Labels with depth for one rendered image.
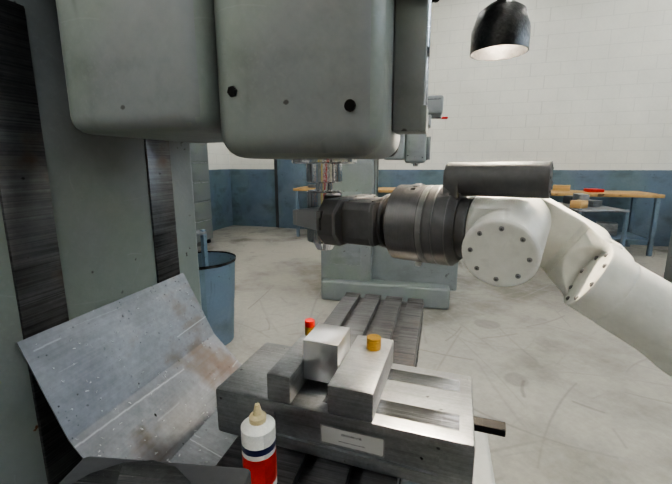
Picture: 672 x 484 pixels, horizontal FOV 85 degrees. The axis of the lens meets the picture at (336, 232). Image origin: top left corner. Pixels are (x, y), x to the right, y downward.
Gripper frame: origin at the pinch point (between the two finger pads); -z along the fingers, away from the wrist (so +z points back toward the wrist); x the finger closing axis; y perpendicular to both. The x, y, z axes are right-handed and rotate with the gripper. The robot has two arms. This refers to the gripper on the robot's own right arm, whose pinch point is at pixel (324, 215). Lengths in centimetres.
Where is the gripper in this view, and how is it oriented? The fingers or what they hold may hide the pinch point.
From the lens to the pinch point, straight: 49.7
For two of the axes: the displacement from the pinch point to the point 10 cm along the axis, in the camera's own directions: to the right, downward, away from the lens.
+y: 0.1, 9.8, 1.8
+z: 8.3, 0.9, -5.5
